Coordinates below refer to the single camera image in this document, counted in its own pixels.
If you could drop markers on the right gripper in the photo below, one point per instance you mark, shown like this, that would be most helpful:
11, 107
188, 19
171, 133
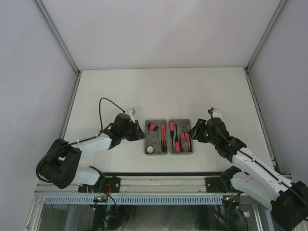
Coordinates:
196, 133

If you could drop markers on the right aluminium frame post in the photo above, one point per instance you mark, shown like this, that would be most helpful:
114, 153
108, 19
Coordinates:
248, 68

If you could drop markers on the grey slotted cable duct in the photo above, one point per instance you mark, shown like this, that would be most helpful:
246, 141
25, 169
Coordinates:
135, 200

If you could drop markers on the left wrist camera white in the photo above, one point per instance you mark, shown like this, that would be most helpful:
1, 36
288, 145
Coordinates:
131, 112

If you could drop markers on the left aluminium frame post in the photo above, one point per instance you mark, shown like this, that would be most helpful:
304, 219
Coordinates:
51, 26

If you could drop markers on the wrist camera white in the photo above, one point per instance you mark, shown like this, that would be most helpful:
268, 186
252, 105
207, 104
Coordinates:
131, 112
214, 113

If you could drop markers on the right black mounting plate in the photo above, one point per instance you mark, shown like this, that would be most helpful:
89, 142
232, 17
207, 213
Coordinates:
215, 185

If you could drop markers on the red hex key set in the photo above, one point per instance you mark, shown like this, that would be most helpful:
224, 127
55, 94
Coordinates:
152, 127

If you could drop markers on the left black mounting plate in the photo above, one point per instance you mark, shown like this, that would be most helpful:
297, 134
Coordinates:
105, 184

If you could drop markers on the red utility knife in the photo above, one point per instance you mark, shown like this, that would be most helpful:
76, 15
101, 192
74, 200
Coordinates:
163, 138

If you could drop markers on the red black pliers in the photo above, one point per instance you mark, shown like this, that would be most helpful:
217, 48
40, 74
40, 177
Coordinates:
184, 136

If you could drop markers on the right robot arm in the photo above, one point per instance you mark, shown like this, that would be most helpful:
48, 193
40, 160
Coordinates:
286, 200

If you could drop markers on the aluminium frame post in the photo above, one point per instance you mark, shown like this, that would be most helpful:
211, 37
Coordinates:
51, 26
248, 68

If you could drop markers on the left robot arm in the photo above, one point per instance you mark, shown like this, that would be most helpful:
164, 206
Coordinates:
60, 165

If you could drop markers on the grey plastic tool case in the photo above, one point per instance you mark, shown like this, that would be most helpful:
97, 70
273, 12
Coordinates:
154, 138

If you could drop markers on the black tape roll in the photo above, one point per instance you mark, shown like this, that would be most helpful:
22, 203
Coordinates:
150, 149

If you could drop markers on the black mounting plate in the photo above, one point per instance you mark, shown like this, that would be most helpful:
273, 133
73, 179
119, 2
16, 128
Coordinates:
215, 185
105, 184

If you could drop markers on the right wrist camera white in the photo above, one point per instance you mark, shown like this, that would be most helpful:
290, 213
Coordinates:
214, 113

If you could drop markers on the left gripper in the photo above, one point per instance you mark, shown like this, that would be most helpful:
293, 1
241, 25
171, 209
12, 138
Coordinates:
138, 134

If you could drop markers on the aluminium front rail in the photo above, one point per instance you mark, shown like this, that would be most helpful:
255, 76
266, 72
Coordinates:
156, 185

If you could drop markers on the red screwdriver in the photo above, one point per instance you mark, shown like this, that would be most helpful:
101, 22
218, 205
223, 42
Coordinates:
177, 142
172, 132

